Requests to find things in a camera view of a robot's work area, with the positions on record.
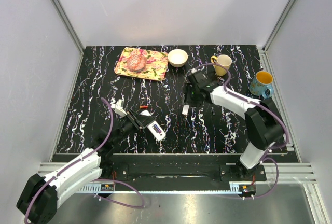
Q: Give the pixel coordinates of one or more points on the white remote control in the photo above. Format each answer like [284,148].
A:
[155,128]

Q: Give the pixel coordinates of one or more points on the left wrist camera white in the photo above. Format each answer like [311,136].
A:
[118,108]

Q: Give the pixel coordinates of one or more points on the blue mug yellow inside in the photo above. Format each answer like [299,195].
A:
[261,85]

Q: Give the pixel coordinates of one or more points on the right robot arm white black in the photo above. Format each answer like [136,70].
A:
[264,124]

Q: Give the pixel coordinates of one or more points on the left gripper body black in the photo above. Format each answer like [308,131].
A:
[129,124]

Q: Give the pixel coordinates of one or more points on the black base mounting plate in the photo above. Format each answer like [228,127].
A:
[189,172]

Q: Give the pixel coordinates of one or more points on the left aluminium frame post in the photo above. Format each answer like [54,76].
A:
[68,25]

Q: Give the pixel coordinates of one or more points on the cream ceramic bowl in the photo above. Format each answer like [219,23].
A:
[177,57]

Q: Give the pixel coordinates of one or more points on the right aluminium frame post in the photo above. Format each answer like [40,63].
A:
[287,9]

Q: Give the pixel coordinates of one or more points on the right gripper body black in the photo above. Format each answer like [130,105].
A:
[191,96]

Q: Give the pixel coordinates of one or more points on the floral rectangular tray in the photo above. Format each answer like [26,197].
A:
[156,67]

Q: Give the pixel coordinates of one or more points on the white battery cover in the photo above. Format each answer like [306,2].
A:
[185,110]

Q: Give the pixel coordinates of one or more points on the aluminium frame post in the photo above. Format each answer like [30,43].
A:
[68,25]
[287,9]

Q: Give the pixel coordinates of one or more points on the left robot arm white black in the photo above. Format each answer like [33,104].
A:
[42,196]

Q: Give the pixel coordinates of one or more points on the red patterned bowl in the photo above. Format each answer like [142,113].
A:
[136,62]

